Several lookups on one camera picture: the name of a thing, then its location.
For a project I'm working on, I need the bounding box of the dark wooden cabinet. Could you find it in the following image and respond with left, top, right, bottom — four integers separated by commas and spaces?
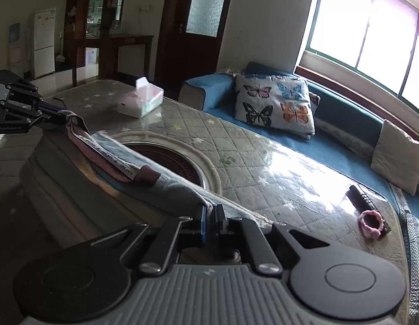
63, 0, 154, 86

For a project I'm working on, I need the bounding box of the butterfly print pillow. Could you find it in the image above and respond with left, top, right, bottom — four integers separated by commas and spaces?
235, 74, 315, 139

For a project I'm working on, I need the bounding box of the window with green frame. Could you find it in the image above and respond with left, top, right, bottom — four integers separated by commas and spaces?
300, 0, 419, 113

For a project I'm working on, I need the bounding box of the dark door with glass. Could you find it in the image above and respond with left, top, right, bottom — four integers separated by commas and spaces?
154, 0, 231, 98

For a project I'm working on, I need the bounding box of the black remote control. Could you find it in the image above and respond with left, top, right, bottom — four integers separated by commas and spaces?
347, 184, 391, 239

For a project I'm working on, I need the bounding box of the quilted grey table cover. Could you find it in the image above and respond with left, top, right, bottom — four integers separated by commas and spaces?
0, 79, 419, 325

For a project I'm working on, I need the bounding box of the blue sofa bench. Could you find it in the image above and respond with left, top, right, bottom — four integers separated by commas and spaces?
178, 62, 419, 220

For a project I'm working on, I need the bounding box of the white refrigerator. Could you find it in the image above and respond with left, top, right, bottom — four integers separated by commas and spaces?
30, 8, 57, 79

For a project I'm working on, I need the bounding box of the beige cushion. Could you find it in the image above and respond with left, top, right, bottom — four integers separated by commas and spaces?
370, 120, 419, 196

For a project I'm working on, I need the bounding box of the white tissue box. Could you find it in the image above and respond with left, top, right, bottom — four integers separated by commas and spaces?
117, 77, 164, 119

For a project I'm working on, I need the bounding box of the striped blue beige sweater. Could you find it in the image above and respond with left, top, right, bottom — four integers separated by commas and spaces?
44, 109, 270, 228

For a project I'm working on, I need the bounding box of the pink hair scrunchie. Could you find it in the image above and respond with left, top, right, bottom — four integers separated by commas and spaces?
358, 210, 384, 240

